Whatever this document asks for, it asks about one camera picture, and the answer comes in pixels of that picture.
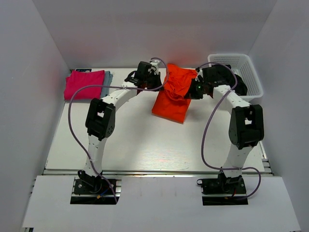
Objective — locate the white plastic basket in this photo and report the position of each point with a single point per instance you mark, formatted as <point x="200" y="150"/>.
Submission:
<point x="241" y="65"/>

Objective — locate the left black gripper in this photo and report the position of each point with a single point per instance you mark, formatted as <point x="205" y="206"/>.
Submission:
<point x="158" y="77"/>

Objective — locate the dark blue label plate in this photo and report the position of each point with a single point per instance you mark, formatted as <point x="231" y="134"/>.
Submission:
<point x="83" y="70"/>

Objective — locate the folded pink t shirt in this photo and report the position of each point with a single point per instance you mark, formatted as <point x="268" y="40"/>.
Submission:
<point x="77" y="80"/>

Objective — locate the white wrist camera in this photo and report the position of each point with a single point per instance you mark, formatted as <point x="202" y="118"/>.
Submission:
<point x="154" y="66"/>
<point x="199" y="76"/>

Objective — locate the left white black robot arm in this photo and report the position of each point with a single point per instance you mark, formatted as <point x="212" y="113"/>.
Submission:
<point x="100" y="120"/>

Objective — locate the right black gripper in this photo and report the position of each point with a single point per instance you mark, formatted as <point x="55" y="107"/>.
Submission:
<point x="191" y="94"/>

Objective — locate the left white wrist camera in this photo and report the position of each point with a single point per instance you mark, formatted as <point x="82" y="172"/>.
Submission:
<point x="154" y="66"/>

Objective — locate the orange t shirt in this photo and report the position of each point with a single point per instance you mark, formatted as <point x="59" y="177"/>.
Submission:
<point x="171" y="103"/>

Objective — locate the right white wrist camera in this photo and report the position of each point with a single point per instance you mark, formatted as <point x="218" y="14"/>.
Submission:
<point x="199" y="76"/>

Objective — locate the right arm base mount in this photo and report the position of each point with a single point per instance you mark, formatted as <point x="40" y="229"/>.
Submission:
<point x="223" y="190"/>

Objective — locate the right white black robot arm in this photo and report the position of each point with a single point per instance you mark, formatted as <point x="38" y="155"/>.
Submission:
<point x="246" y="125"/>

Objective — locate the folded grey blue t shirt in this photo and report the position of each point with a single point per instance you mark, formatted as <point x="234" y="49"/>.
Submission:
<point x="106" y="82"/>

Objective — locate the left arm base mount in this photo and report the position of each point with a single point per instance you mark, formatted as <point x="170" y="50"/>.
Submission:
<point x="95" y="190"/>

